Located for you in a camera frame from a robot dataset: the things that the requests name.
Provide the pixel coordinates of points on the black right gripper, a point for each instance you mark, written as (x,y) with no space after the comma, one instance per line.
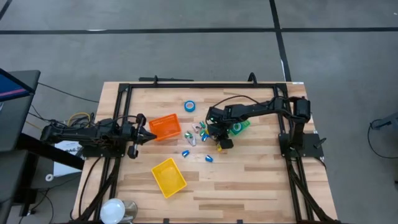
(226,143)

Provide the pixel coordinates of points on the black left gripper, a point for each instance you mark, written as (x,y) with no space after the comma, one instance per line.
(136,137)

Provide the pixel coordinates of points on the green mini stapler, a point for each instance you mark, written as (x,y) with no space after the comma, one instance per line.
(202,133)
(187,135)
(202,124)

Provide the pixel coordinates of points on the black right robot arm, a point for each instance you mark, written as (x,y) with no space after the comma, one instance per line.
(255,110)

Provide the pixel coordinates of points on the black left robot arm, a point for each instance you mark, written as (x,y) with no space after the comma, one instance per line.
(77,133)

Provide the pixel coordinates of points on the orange plastic basket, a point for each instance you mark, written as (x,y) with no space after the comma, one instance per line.
(164,127)

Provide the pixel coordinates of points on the green plastic basket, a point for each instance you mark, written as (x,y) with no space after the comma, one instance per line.
(244,126)

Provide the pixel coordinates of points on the yellow plastic basket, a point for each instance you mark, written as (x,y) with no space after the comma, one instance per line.
(169,179)

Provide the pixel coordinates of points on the black flat bar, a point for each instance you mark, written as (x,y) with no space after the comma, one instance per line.
(174,79)

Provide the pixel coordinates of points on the white paper bag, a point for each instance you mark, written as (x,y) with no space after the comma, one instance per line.
(66,165)

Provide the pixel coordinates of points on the black clamp lever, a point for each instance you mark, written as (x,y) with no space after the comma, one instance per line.
(320,142)

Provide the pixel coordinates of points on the black equipment cart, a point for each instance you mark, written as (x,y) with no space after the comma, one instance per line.
(15,124)

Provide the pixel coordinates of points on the monitor with blue screen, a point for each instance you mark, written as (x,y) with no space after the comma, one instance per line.
(11,87)

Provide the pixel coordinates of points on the grey stand leg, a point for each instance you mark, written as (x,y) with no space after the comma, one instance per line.
(390,119)

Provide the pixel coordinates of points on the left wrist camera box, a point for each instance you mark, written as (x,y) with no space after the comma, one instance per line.
(127,127)

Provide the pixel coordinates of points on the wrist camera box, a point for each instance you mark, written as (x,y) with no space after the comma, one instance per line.
(127,127)
(217,113)

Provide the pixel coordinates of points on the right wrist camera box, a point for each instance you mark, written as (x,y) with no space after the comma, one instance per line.
(217,113)

